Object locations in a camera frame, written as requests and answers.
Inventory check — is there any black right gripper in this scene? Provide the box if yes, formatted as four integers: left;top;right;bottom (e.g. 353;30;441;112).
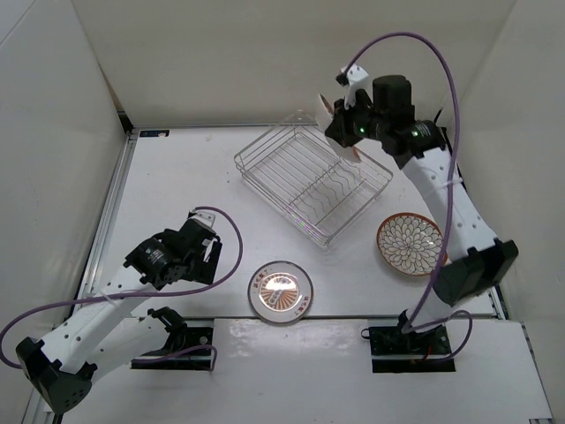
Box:
326;93;388;149

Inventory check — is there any white plate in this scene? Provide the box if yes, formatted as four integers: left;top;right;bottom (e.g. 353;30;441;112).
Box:
315;94;362;163
376;212;443;277

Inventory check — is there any metal wire dish rack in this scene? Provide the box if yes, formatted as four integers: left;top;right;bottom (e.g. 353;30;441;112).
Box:
234;110;393;246

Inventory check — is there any plate with orange sunburst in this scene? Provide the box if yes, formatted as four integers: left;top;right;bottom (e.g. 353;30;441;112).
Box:
247;261;314;326

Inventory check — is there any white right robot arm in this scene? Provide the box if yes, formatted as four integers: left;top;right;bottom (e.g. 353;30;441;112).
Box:
316;71;518;353

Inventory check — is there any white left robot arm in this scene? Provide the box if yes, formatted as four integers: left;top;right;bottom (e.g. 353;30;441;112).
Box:
16;214;222;415

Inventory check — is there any left blue corner label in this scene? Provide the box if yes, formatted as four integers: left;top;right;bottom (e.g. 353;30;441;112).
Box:
139;130;170;138

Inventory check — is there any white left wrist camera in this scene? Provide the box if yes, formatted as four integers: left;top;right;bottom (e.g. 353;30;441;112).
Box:
187;210;216;228

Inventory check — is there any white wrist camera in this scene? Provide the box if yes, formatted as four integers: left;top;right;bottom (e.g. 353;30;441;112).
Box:
187;210;216;228
335;63;369;110

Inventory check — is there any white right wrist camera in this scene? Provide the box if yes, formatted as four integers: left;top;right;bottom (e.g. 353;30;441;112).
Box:
335;63;369;110

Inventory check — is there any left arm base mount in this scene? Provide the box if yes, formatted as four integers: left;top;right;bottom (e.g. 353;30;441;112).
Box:
130;320;215;371

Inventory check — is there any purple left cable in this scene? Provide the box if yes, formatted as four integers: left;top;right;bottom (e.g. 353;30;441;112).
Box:
0;205;245;372

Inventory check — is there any purple cable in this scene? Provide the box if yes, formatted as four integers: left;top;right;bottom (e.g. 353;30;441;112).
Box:
346;32;476;364
0;205;245;372

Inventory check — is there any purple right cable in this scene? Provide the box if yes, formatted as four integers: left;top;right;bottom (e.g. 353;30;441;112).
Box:
346;32;476;364

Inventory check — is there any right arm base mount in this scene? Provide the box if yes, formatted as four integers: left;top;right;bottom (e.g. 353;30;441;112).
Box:
361;326;456;374

